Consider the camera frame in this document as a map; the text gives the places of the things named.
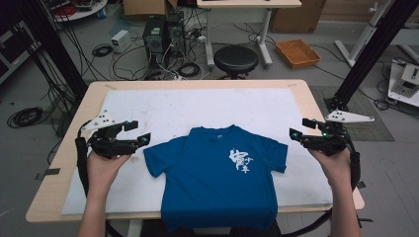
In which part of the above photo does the white metal stand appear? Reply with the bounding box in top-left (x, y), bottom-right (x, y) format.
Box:
top-left (334, 0), bottom-right (396, 68)

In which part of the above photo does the grey tape strip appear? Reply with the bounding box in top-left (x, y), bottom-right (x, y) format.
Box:
top-left (35, 167), bottom-right (62, 182)

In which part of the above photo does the white desk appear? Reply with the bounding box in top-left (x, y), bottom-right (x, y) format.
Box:
top-left (196, 0), bottom-right (302, 69)

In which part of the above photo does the black aluminium post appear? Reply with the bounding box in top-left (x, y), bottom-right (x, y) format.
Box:
top-left (324, 0), bottom-right (419, 115)
top-left (16, 0), bottom-right (89, 102)

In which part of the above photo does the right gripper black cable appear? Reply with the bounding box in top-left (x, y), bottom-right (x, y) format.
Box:
top-left (342, 129), bottom-right (362, 193)

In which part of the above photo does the large cardboard box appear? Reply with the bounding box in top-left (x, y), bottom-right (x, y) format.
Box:
top-left (270, 0), bottom-right (327, 34)

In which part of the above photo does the large black cable coil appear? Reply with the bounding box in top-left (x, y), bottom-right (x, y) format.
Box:
top-left (6, 107), bottom-right (44, 129)

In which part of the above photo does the round white table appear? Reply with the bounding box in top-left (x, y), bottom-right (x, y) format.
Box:
top-left (42, 0), bottom-right (109, 24)

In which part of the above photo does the small black cable coil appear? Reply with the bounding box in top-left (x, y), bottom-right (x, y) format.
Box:
top-left (91, 43), bottom-right (114, 58)

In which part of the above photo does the white felt mat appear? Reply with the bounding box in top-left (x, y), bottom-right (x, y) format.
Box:
top-left (61, 87), bottom-right (334, 215)

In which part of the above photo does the grey floor mat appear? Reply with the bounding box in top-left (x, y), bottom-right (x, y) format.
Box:
top-left (309, 85), bottom-right (395, 142)

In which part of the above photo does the white power supply box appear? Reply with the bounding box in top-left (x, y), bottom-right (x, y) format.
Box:
top-left (110, 29), bottom-right (132, 53)

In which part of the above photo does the white device on board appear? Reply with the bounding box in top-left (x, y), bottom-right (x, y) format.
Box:
top-left (387, 60), bottom-right (419, 109)

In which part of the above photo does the person's right hand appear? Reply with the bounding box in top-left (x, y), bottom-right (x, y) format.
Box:
top-left (307, 147), bottom-right (352, 191)

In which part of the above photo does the black computer tower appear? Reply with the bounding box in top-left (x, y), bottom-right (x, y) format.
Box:
top-left (142, 14), bottom-right (168, 73)
top-left (164, 11), bottom-right (188, 59)

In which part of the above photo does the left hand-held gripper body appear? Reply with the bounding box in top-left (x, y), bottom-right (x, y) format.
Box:
top-left (80, 110), bottom-right (141, 160)

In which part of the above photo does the white table leg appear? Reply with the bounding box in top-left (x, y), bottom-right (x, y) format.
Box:
top-left (126, 218), bottom-right (143, 237)

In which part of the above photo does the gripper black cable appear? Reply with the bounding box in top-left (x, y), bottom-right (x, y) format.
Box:
top-left (342, 129), bottom-right (362, 193)
top-left (74, 120), bottom-right (93, 198)

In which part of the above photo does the orange tray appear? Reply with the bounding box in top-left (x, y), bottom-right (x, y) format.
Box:
top-left (275, 39), bottom-right (322, 70)

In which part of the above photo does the black tape cross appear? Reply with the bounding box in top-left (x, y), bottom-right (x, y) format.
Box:
top-left (357, 216), bottom-right (375, 229)

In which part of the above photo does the blue t-shirt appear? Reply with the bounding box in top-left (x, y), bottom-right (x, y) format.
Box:
top-left (142, 123), bottom-right (290, 233)

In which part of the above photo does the person's left hand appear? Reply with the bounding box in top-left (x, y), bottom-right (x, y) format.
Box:
top-left (86, 151), bottom-right (132, 198)

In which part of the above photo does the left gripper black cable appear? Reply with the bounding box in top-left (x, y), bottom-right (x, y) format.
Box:
top-left (74, 120), bottom-right (93, 198)

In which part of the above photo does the dark metal rack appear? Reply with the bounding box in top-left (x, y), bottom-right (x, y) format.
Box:
top-left (0, 19), bottom-right (38, 84)

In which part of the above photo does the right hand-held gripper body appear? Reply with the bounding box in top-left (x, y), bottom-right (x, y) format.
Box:
top-left (300, 109), bottom-right (376, 156)

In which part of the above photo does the black round stool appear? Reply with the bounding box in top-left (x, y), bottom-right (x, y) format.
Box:
top-left (212, 44), bottom-right (260, 81)

